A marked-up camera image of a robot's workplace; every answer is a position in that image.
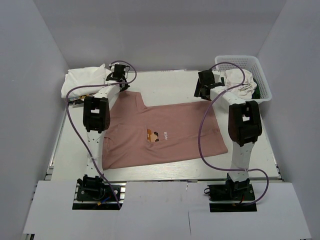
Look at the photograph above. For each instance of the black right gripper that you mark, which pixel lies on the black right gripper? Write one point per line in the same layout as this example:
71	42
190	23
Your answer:
198	89

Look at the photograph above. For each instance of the white folded t shirt stack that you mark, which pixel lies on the white folded t shirt stack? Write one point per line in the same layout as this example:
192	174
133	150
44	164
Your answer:
84	82

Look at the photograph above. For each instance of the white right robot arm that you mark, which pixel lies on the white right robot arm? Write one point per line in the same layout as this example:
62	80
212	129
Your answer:
244	125

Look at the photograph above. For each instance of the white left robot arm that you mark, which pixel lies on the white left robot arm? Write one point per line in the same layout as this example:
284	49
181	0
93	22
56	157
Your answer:
96	121

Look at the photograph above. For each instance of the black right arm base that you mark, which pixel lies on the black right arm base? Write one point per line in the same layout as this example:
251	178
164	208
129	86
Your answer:
231	197

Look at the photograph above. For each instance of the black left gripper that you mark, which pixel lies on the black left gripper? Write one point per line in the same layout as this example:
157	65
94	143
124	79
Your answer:
126	86

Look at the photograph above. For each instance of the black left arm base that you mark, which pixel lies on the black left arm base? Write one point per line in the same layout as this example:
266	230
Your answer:
92	193

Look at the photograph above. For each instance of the white crumpled t shirt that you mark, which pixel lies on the white crumpled t shirt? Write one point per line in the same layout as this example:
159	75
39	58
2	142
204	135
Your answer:
234	77

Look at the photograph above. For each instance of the pink t shirt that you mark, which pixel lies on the pink t shirt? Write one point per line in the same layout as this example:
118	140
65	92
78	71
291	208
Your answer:
142	135

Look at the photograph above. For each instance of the dark green t shirt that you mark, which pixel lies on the dark green t shirt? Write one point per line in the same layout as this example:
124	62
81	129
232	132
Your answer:
256	92

